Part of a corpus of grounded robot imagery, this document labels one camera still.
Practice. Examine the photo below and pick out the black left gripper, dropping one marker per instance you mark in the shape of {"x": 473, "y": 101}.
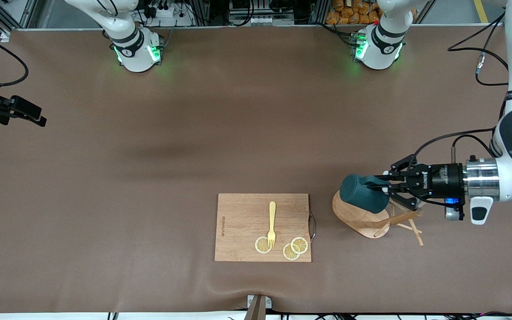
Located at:
{"x": 442, "y": 180}

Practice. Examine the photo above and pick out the dark green mug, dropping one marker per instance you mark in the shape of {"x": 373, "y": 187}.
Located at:
{"x": 362, "y": 193}

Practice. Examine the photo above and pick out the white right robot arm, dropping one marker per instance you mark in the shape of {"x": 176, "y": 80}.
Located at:
{"x": 136, "y": 53}

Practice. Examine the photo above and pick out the wooden mug tree rack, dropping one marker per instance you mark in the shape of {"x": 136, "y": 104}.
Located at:
{"x": 362, "y": 224}

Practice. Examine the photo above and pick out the lemon slice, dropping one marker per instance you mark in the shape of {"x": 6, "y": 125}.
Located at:
{"x": 300, "y": 244}
{"x": 261, "y": 245}
{"x": 289, "y": 253}

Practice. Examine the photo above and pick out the yellow plastic fork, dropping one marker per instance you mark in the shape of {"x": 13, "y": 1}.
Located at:
{"x": 272, "y": 218}

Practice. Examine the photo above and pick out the wooden cutting board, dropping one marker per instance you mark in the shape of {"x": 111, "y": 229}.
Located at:
{"x": 242, "y": 222}

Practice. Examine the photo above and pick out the white power strip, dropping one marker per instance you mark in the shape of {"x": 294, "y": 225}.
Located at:
{"x": 167, "y": 13}

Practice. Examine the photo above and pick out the pile of orange bags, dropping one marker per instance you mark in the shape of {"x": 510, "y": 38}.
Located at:
{"x": 349, "y": 11}

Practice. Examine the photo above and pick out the aluminium frame post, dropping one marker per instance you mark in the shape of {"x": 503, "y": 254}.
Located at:
{"x": 27, "y": 11}

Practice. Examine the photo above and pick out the grey metal table bracket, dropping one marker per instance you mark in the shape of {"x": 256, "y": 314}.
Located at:
{"x": 258, "y": 309}

